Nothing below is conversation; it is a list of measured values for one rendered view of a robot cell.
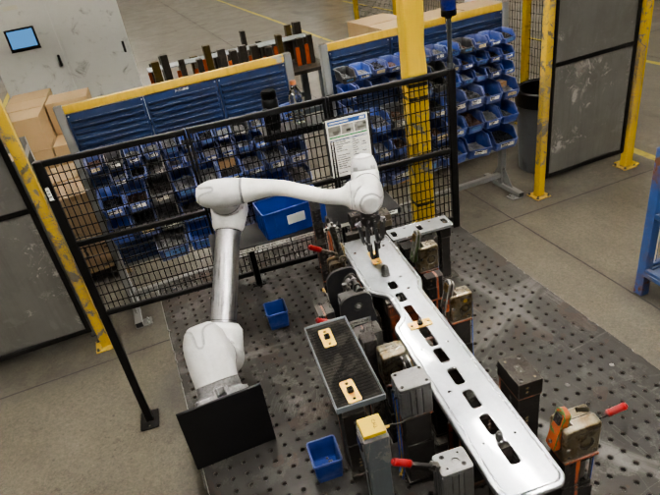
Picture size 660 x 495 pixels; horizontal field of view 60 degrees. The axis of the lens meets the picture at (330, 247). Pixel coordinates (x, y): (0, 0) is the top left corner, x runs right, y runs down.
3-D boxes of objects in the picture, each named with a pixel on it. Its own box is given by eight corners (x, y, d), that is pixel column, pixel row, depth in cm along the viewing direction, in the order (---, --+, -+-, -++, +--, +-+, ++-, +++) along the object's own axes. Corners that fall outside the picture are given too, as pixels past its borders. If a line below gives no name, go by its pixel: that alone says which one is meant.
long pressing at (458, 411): (581, 480, 140) (581, 476, 139) (498, 511, 137) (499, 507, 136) (385, 233, 257) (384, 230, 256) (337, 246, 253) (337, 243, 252)
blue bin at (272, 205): (329, 220, 265) (325, 195, 259) (267, 241, 257) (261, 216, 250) (315, 207, 279) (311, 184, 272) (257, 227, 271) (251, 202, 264)
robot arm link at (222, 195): (238, 169, 215) (245, 181, 228) (191, 174, 215) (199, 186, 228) (240, 202, 212) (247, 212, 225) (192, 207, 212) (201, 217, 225)
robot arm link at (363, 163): (352, 189, 225) (354, 202, 214) (347, 151, 217) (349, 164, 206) (379, 185, 224) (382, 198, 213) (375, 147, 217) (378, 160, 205)
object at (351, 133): (375, 170, 279) (368, 108, 263) (331, 181, 275) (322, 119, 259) (374, 168, 280) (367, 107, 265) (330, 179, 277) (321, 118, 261)
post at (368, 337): (389, 425, 200) (377, 338, 179) (375, 429, 199) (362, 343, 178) (383, 415, 204) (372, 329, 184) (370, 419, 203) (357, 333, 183)
